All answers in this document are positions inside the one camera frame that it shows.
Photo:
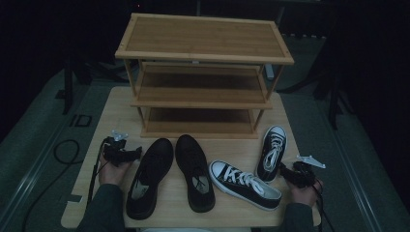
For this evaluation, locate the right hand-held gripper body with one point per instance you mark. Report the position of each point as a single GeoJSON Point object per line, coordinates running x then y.
{"type": "Point", "coordinates": [303, 175]}

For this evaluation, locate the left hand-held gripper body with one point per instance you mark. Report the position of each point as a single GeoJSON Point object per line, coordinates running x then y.
{"type": "Point", "coordinates": [116, 154]}

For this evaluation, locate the black canvas sneaker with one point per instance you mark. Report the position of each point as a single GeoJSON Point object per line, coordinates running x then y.
{"type": "Point", "coordinates": [274, 151]}
{"type": "Point", "coordinates": [248, 190]}

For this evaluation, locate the black leather shoe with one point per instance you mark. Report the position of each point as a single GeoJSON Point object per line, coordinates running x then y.
{"type": "Point", "coordinates": [191, 158]}
{"type": "Point", "coordinates": [154, 167]}

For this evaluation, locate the wooden shoe rack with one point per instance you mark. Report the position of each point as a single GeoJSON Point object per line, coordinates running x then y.
{"type": "Point", "coordinates": [206, 35]}

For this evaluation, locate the person's right hand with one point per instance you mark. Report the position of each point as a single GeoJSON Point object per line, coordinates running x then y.
{"type": "Point", "coordinates": [304, 196]}

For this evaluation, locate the person's left hand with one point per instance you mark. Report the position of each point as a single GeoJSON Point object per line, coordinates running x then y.
{"type": "Point", "coordinates": [111, 175]}

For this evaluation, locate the black metal stand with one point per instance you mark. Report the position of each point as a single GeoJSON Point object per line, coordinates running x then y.
{"type": "Point", "coordinates": [333, 103]}
{"type": "Point", "coordinates": [68, 87]}

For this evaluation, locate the metal floor rail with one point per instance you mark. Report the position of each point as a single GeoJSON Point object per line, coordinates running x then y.
{"type": "Point", "coordinates": [32, 170]}
{"type": "Point", "coordinates": [357, 183]}

